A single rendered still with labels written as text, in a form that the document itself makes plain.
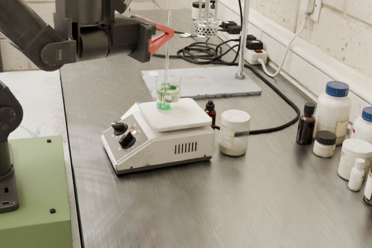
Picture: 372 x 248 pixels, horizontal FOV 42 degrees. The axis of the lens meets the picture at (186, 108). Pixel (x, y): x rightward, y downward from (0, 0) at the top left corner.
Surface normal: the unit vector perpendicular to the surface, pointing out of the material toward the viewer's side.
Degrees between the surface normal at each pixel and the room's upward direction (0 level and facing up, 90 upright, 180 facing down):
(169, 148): 90
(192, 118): 0
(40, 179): 1
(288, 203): 0
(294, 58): 90
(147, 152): 90
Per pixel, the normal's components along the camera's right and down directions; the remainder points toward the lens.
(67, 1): 0.65, 0.33
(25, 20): 0.52, 0.17
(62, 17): -0.79, 0.18
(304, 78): -0.96, 0.07
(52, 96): 0.04, -0.91
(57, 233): 0.27, 0.41
